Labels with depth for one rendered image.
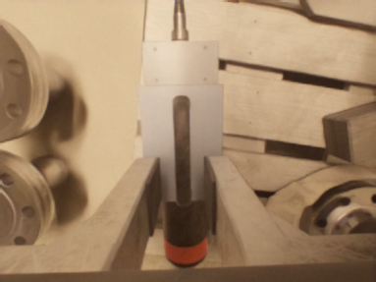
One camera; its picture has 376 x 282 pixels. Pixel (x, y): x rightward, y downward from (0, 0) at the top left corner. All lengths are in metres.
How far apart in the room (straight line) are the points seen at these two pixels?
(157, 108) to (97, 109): 0.37
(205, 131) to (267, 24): 0.31
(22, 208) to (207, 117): 0.44
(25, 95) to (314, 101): 0.63
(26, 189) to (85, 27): 0.45
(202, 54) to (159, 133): 0.16
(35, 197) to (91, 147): 0.25
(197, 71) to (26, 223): 0.48
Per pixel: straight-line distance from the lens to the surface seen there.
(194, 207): 0.41
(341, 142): 0.58
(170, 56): 0.39
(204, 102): 0.33
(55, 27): 0.75
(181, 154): 0.29
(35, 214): 0.56
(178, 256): 0.48
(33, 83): 0.48
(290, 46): 0.57
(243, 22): 0.54
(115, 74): 0.66
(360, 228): 0.64
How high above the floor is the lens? 0.64
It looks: 77 degrees down
